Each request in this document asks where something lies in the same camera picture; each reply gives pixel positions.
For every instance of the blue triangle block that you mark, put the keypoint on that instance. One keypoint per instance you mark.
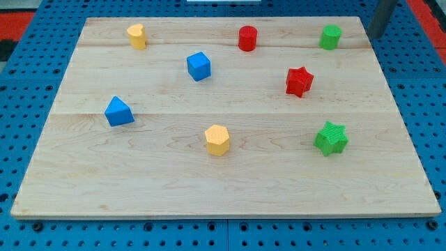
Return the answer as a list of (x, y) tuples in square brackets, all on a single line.
[(118, 113)]

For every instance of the green star block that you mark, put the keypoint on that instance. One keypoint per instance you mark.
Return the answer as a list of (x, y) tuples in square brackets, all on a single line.
[(331, 138)]

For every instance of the red star block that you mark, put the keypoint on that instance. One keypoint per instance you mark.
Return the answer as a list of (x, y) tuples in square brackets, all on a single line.
[(298, 81)]

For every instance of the red cylinder block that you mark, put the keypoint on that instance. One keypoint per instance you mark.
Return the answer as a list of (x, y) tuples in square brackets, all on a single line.
[(247, 37)]

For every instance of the yellow hexagon block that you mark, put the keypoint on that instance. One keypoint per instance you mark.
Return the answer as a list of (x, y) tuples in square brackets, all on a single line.
[(217, 140)]

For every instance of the blue cube block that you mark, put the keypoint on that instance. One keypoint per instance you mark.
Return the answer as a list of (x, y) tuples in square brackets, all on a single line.
[(198, 66)]

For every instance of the grey metal pointer rod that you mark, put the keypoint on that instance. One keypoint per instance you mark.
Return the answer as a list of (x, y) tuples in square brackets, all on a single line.
[(381, 18)]

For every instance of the yellow heart block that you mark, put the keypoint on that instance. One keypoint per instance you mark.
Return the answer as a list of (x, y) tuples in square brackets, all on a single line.
[(136, 34)]

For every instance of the green cylinder block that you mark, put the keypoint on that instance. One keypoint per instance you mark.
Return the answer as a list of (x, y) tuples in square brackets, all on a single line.
[(330, 37)]

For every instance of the light wooden board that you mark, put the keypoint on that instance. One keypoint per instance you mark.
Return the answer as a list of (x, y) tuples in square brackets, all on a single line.
[(158, 167)]

